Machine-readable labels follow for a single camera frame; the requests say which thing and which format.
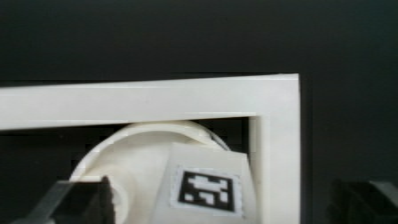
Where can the white round stool seat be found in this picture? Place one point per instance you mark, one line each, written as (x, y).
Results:
(129, 159)

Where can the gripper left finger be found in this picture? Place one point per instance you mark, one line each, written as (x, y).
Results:
(75, 204)

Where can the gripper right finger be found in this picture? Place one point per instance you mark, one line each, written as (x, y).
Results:
(363, 203)

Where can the white stool leg with tag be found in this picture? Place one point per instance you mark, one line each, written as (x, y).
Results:
(207, 193)

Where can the white L-shaped fence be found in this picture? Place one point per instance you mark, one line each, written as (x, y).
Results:
(244, 106)

